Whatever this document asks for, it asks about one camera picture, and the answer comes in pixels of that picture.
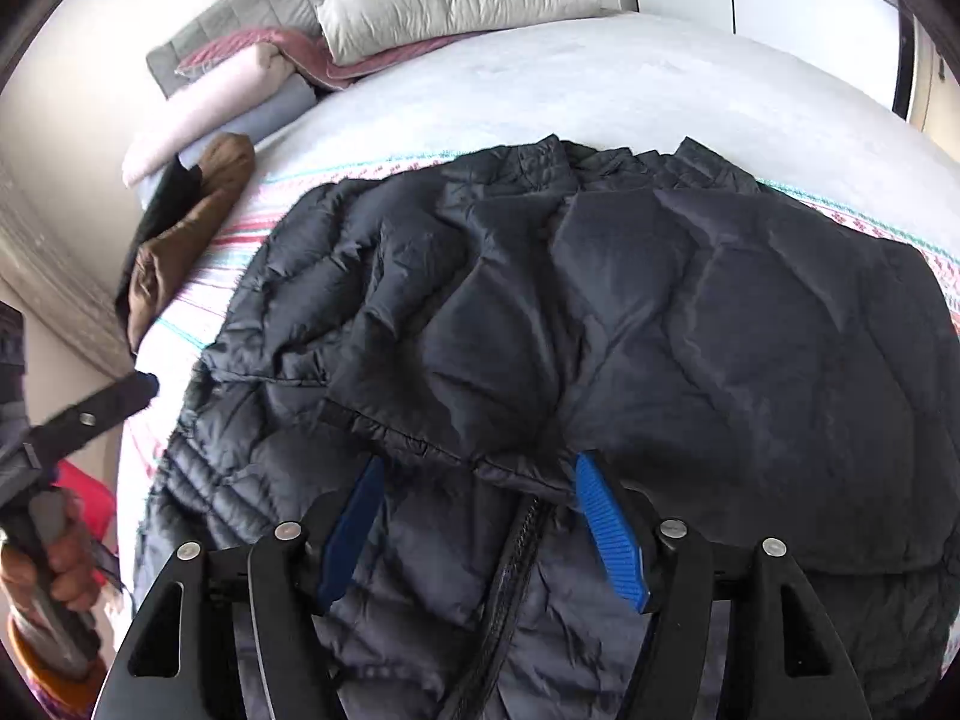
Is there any patterned red green bed cloth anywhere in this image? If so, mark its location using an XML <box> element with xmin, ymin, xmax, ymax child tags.
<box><xmin>130</xmin><ymin>138</ymin><xmax>958</xmax><ymax>593</ymax></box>

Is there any white bed mattress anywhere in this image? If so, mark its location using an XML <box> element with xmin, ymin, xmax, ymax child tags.
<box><xmin>262</xmin><ymin>13</ymin><xmax>958</xmax><ymax>203</ymax></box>

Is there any beige pillow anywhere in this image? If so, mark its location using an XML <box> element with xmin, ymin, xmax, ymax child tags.
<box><xmin>316</xmin><ymin>0</ymin><xmax>604</xmax><ymax>65</ymax></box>

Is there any black garment beside brown jacket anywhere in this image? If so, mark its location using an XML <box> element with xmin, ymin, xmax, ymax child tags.
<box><xmin>114</xmin><ymin>158</ymin><xmax>202</xmax><ymax>325</ymax></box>

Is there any light pink pillow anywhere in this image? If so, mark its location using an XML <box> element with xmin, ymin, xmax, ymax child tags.
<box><xmin>121</xmin><ymin>43</ymin><xmax>295</xmax><ymax>188</ymax></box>

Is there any brown jacket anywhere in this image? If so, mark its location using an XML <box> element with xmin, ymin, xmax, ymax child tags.
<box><xmin>119</xmin><ymin>133</ymin><xmax>256</xmax><ymax>355</ymax></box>

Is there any cream door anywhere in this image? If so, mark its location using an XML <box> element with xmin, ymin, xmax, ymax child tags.
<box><xmin>908</xmin><ymin>18</ymin><xmax>960</xmax><ymax>161</ymax></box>

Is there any black quilted puffer jacket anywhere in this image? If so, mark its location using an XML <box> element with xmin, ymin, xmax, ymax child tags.
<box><xmin>133</xmin><ymin>138</ymin><xmax>958</xmax><ymax>718</ymax></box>

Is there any white grey wardrobe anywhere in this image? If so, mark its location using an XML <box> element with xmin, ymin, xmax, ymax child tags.
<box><xmin>638</xmin><ymin>0</ymin><xmax>916</xmax><ymax>117</ymax></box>

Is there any pink red folded blanket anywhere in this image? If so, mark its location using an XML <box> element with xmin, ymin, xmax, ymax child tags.
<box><xmin>174</xmin><ymin>28</ymin><xmax>475</xmax><ymax>91</ymax></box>

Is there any lavender folded blanket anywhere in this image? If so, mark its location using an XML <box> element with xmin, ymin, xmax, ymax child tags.
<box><xmin>128</xmin><ymin>75</ymin><xmax>319</xmax><ymax>210</ymax></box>

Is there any person left hand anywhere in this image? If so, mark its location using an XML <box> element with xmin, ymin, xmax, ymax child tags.
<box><xmin>2</xmin><ymin>491</ymin><xmax>101</xmax><ymax>631</ymax></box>

